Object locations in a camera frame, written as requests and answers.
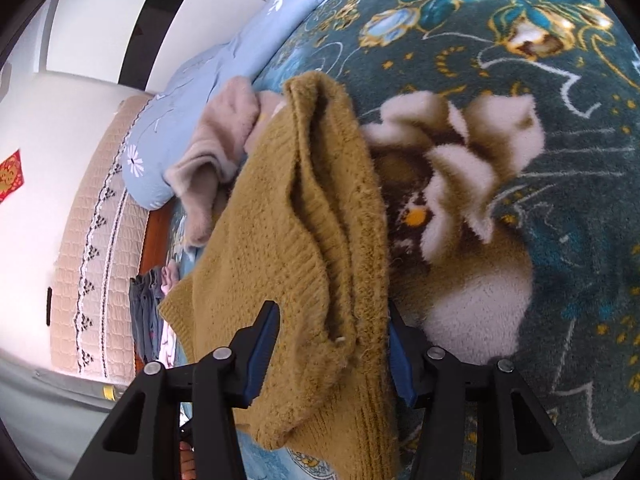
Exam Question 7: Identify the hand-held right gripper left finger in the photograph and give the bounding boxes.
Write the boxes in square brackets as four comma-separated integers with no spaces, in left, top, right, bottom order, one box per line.
[70,300,281,480]

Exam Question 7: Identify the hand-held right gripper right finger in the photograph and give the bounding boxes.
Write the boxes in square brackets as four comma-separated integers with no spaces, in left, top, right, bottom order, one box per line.
[387,302,583,480]

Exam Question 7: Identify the olive knit sweater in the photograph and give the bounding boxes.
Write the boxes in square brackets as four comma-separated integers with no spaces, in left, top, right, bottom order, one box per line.
[157,71,401,480]

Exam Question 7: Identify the beige fuzzy sweater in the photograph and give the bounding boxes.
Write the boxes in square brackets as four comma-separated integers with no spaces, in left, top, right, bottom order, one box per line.
[164,76,288,251]

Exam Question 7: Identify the folded pink clothes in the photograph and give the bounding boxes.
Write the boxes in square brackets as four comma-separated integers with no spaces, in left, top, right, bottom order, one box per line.
[155,265,181,366]

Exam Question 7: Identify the folded grey clothes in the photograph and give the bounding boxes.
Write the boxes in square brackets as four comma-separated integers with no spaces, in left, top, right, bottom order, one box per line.
[129,267,168,363]

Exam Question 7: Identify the beige quilted headboard cover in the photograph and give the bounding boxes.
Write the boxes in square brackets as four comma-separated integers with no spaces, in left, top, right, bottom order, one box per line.
[50,95,156,381]

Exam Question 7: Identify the light blue floral quilt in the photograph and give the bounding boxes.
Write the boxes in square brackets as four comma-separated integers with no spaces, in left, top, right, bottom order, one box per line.
[116,0,371,211]

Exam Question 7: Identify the white wardrobe with black stripe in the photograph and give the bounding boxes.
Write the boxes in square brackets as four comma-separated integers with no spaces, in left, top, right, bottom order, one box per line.
[30,0,301,96]

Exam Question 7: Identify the wooden bed frame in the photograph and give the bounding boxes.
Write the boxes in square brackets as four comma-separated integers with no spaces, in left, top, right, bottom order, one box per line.
[135,205,173,376]

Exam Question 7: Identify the red wall decoration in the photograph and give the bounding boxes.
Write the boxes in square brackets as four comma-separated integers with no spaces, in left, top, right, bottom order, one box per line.
[0,149,25,205]

